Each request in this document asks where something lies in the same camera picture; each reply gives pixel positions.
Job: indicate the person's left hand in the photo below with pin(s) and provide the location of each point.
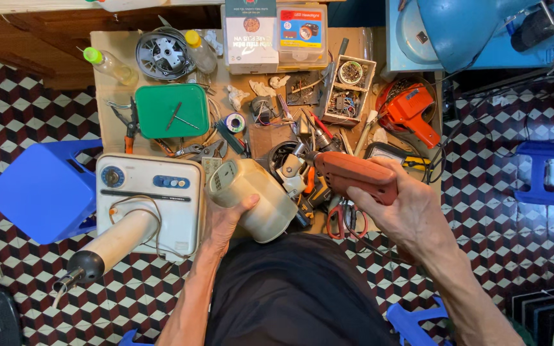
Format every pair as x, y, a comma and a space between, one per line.
221, 226

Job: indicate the person's right hand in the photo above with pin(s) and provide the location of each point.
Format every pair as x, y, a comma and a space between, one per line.
411, 206

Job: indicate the cream fan motor housing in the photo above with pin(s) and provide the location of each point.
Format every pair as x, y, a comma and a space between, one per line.
257, 202

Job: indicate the orange electric drill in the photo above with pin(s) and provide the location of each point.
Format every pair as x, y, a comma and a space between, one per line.
354, 173

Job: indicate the black yellow multimeter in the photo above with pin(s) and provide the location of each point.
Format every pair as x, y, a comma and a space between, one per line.
392, 153

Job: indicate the small cream button panel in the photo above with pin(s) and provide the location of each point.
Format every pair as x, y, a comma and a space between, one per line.
211, 166

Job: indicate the grey metal pliers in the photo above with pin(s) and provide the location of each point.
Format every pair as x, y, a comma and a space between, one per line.
205, 150

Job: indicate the cream fan base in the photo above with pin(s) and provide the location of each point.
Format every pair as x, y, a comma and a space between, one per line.
152, 182

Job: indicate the orange soldering gun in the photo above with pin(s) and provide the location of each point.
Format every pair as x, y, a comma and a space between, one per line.
409, 113

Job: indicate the yellow black power tool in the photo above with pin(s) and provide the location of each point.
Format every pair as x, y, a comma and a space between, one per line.
313, 199

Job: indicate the cream fan neck tube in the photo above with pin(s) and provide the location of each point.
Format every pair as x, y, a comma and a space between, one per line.
113, 245

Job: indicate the blue plastic stool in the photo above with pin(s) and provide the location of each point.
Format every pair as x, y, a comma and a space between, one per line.
546, 173
414, 322
41, 192

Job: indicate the green plastic lid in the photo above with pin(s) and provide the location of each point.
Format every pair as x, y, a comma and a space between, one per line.
161, 120

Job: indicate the crumpled white tissue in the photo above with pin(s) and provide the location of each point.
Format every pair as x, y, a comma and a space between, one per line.
236, 96
279, 80
261, 88

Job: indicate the cardboard box of parts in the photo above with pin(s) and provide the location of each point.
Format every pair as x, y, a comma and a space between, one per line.
349, 91

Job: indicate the brown cardboard sheet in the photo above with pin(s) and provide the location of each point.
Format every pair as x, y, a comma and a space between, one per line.
113, 110

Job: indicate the dark circuit board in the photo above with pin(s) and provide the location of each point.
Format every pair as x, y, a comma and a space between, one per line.
303, 89

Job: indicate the yellow capped plastic bottle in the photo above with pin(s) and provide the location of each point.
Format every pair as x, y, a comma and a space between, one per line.
201, 52

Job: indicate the dark ribbed appliance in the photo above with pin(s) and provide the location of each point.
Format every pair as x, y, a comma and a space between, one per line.
551, 315

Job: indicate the blue fan body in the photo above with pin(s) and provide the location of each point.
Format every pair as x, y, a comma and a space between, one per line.
464, 33

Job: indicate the grey metal fan motor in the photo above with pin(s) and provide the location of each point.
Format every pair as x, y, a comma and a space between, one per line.
164, 54

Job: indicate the white carton box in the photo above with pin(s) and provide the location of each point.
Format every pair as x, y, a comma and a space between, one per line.
250, 38

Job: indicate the green capped plastic bottle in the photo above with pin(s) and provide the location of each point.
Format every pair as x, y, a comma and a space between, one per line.
111, 66

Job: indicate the clear headlamp package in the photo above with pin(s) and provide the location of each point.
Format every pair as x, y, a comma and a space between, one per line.
302, 33

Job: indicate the brown wooden furniture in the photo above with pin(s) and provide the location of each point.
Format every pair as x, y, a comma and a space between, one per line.
41, 43

